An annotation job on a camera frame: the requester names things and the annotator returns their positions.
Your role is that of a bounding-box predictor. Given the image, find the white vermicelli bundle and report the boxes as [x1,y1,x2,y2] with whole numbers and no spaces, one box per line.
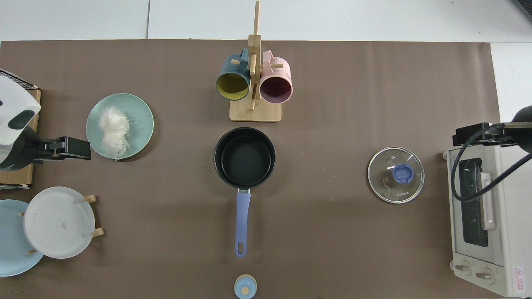
[98,105,133,162]

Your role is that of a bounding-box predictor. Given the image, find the glass lid with blue knob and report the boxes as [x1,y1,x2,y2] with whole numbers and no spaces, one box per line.
[367,146,425,204]

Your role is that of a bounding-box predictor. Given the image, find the wooden plate rack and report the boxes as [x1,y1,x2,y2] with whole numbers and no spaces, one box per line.
[18,194,105,255]

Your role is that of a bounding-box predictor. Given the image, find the teal plate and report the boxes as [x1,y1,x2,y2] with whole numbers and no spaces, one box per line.
[86,93,154,160]

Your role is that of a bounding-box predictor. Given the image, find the white plate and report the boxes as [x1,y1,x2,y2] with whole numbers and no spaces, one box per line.
[23,186,96,259]

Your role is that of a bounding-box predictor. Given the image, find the light blue plate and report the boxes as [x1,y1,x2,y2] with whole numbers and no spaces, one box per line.
[0,199,44,277]

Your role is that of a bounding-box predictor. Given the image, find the pale toaster oven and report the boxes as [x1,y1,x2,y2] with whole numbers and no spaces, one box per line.
[443,143,532,298]

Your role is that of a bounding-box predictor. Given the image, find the brown table cloth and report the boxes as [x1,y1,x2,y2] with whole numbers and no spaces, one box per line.
[0,39,501,299]

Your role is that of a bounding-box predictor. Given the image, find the dark teal cup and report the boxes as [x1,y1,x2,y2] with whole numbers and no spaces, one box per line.
[215,48,252,101]

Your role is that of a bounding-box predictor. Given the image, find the wooden cup stand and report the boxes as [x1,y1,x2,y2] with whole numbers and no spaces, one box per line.
[229,1,282,123]

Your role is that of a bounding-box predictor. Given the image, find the pink ribbed cup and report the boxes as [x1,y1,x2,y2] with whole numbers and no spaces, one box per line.
[259,50,293,104]

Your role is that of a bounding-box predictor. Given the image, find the small blue round thing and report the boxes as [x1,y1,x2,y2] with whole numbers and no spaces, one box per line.
[234,274,258,299]

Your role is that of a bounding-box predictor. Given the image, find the wire basket with wooden floor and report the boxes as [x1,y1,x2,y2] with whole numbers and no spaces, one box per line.
[0,70,42,190]

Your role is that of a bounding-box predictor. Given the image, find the black pot with blue handle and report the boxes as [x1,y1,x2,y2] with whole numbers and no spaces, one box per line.
[214,127,277,258]

